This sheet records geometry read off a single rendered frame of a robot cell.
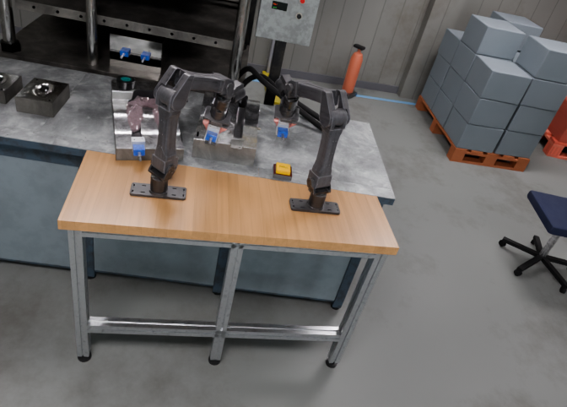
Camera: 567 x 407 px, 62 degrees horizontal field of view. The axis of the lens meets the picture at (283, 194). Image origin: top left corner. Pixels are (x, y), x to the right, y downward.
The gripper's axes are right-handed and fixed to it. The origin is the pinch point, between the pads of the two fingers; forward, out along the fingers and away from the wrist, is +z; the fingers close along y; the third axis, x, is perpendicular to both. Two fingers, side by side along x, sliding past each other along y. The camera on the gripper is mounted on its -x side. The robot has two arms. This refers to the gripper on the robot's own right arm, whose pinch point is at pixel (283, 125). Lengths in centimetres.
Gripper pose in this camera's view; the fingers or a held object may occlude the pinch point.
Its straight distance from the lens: 208.2
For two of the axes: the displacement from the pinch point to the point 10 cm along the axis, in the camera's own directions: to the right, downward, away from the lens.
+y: -9.8, -1.4, -1.3
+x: -0.6, 8.8, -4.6
